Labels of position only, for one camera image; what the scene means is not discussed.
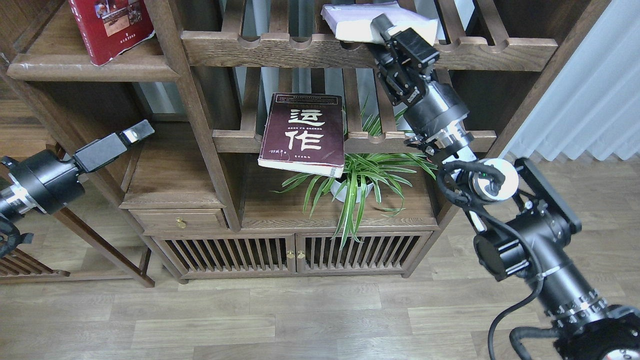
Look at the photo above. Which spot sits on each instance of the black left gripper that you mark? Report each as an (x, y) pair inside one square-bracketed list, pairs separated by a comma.
[(47, 183)]

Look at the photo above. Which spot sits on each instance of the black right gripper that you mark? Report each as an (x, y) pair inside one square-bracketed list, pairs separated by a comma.
[(434, 110)]

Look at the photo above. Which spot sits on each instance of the white paperback book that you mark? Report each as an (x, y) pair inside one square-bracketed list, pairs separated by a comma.
[(360, 22)]

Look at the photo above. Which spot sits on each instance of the red paperback book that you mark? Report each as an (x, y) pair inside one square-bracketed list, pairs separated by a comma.
[(110, 27)]

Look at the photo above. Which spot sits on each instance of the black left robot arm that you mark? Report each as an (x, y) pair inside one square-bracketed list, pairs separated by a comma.
[(11, 235)]

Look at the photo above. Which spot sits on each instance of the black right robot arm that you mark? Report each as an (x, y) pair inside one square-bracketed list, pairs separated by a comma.
[(522, 224)]

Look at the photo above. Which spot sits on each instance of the wooden side furniture left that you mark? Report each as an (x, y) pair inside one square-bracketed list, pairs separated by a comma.
[(22, 135)]

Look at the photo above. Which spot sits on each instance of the wooden drawer with brass knob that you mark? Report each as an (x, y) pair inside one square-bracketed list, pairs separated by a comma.
[(156, 220)]

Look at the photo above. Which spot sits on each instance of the green spider plant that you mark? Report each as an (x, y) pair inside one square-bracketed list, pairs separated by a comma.
[(382, 169)]

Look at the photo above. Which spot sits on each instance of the dark maroon book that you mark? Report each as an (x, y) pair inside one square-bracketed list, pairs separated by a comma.
[(304, 133)]

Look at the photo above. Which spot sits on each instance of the white plant pot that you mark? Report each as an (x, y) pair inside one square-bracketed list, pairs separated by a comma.
[(340, 189)]

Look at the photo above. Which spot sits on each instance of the dark wooden bookshelf unit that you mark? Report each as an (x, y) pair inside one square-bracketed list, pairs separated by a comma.
[(200, 80)]

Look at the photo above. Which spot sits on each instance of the white pleated curtain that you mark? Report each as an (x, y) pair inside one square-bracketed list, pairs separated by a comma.
[(593, 105)]

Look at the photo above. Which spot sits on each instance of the right slatted cabinet door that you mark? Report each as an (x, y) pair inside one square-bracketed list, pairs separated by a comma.
[(320, 254)]

